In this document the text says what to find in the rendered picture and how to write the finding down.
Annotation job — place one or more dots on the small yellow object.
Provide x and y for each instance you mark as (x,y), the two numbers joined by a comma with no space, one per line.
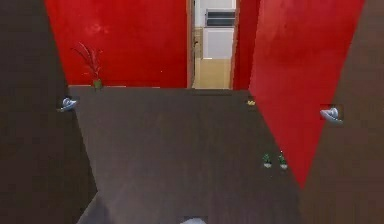
(251,102)

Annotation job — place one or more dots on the white kitchen cupboard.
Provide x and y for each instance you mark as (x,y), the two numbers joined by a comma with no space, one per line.
(218,41)

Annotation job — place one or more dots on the small green potted plant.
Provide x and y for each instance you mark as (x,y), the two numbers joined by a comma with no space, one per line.
(282,160)
(267,159)

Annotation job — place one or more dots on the red house plant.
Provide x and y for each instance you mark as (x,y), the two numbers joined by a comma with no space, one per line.
(91,63)

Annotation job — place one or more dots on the dark brown room door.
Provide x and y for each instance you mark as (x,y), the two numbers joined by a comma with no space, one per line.
(33,133)
(353,160)

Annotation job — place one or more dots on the grey wall oven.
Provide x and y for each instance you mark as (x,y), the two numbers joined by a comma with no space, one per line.
(220,18)

